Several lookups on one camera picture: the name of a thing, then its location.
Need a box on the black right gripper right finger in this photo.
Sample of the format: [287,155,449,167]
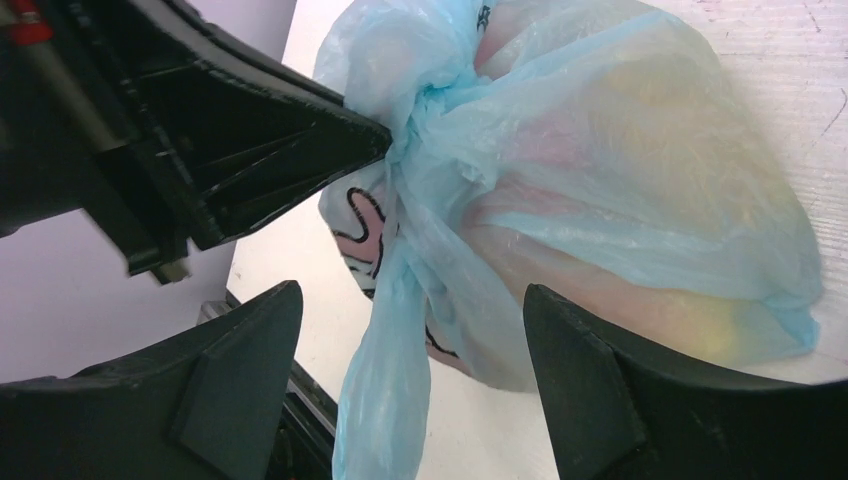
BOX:
[523,285,847,479]

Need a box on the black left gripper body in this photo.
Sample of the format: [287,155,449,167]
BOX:
[1,1,190,285]

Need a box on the light blue plastic bag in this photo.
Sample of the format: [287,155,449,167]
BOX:
[314,1,823,479]

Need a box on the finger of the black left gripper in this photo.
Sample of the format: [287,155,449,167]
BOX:
[125,1,391,251]

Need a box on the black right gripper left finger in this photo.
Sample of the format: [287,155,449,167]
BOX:
[1,281,303,479]

